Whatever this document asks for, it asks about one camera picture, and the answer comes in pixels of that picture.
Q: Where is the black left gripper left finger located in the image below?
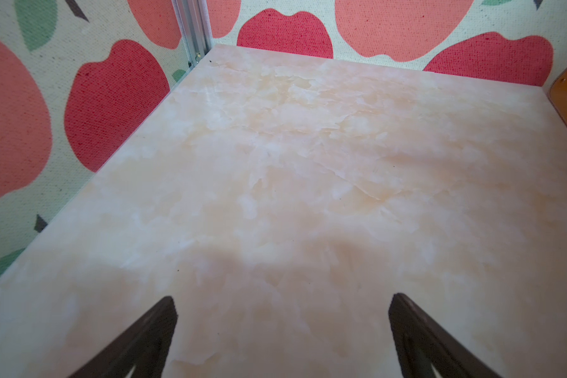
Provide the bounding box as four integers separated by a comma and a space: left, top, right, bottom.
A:
71, 296, 178, 377

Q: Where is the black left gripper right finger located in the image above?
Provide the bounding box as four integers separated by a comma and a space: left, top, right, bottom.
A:
388, 293, 499, 378

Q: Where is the aluminium frame post left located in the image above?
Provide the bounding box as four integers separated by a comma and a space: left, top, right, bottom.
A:
173, 0, 212, 68

